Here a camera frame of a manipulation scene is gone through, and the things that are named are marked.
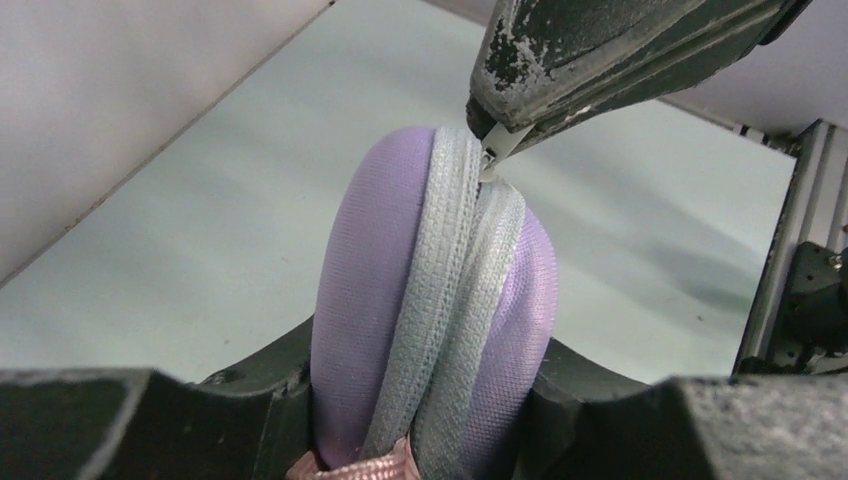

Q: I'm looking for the grey umbrella case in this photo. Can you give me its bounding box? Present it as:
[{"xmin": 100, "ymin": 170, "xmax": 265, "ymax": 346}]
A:
[{"xmin": 309, "ymin": 127, "xmax": 558, "ymax": 479}]

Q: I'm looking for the pink black folding umbrella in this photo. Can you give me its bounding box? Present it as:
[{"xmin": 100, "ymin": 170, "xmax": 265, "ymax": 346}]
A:
[{"xmin": 285, "ymin": 438, "xmax": 421, "ymax": 480}]

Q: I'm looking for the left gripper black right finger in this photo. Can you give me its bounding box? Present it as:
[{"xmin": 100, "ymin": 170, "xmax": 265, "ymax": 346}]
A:
[{"xmin": 516, "ymin": 340, "xmax": 847, "ymax": 479}]

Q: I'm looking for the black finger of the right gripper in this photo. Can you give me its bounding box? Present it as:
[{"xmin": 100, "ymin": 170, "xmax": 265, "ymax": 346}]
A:
[{"xmin": 466, "ymin": 0, "xmax": 806, "ymax": 150}]

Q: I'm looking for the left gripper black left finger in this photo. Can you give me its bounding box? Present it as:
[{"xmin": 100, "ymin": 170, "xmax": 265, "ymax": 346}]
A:
[{"xmin": 1, "ymin": 322, "xmax": 312, "ymax": 479}]

